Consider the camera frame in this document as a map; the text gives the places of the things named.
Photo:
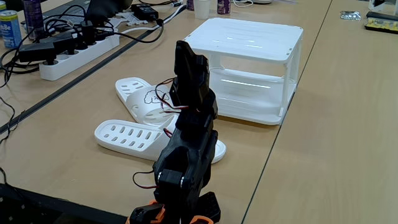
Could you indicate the white dog-print slipper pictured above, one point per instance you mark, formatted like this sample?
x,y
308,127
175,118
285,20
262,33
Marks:
x,y
124,137
140,102

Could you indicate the white plastic shoe rack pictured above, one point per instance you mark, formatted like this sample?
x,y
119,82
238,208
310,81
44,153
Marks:
x,y
248,40

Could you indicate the white paper cup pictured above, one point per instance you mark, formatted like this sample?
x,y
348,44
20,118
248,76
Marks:
x,y
202,9

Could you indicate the black power adapter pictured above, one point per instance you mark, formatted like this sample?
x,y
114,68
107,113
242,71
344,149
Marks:
x,y
143,12

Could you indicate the white flat device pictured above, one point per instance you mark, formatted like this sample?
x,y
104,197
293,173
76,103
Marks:
x,y
261,1

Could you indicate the dark laptop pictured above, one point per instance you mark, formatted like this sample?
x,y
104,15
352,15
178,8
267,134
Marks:
x,y
105,9

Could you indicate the black power plug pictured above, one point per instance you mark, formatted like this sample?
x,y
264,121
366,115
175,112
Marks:
x,y
88,31

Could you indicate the white power strip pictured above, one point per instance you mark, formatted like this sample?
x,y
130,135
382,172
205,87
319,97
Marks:
x,y
77,59

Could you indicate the orange table clamp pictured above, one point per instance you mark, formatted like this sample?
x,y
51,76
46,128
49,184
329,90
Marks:
x,y
202,220
155,211

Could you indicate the black plug adapter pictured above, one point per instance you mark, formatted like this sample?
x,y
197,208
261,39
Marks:
x,y
35,51
60,42

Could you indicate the tall purple drink can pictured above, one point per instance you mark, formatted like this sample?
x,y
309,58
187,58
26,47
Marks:
x,y
33,18

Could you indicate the silver foil packet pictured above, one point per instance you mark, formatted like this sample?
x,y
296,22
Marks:
x,y
350,15

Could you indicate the blue drink can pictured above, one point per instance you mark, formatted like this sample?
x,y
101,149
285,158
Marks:
x,y
11,29

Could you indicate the green-topped drink can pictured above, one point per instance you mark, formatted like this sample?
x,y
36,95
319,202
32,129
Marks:
x,y
2,6

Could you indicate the black and yellow box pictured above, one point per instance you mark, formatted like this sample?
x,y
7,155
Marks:
x,y
382,22

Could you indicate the clear plastic box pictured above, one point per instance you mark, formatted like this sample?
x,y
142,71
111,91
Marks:
x,y
384,4

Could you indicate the white printed bracket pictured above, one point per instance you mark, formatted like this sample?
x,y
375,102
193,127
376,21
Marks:
x,y
130,19

